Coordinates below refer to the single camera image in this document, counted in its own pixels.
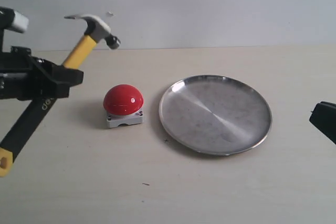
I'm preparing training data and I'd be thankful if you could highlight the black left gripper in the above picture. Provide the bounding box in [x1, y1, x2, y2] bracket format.
[1, 46, 84, 101]

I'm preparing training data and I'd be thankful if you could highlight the yellow black claw hammer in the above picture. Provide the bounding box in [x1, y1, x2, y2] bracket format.
[1, 14, 120, 177]

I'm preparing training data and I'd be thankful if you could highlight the red dome push button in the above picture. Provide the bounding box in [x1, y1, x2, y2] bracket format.
[103, 84, 144, 129]

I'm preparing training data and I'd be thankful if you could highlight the round steel plate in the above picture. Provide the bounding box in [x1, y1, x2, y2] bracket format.
[158, 74, 272, 156]

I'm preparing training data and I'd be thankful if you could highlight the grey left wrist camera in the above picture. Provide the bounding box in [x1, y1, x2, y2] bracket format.
[1, 6, 29, 34]

